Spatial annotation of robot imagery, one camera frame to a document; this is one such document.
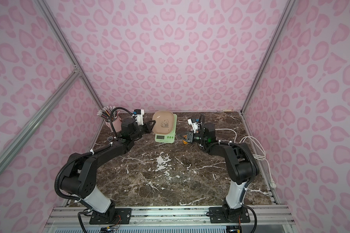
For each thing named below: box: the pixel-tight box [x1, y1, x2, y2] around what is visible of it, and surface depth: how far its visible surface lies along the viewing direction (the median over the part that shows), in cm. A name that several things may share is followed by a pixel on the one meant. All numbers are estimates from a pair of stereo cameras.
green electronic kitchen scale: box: [154, 113, 178, 144], surface depth 88 cm
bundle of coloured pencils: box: [96, 105, 121, 121], surface depth 105 cm
